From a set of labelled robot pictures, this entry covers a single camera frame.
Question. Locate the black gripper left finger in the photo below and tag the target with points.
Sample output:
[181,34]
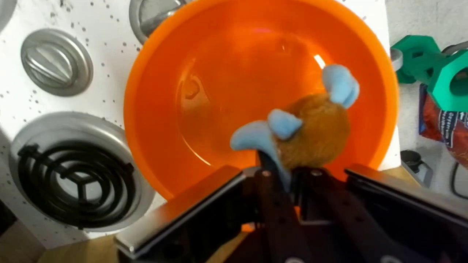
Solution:
[206,220]

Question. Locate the orange plastic bowl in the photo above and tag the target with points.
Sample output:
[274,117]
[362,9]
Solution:
[220,88]

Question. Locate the brown plush toy blue limbs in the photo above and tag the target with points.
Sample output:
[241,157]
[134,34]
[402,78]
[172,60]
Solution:
[317,132]

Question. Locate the wooden toy kitchen unit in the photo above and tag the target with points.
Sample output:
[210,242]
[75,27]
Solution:
[105,74]

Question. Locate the red printed packet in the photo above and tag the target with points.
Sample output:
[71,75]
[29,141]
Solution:
[441,129]

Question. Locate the black coil stove burner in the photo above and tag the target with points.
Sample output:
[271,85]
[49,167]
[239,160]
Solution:
[78,180]

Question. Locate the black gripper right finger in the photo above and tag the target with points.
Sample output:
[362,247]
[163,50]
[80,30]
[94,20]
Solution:
[390,220]

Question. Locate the green plastic object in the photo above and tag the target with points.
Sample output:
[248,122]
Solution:
[440,74]

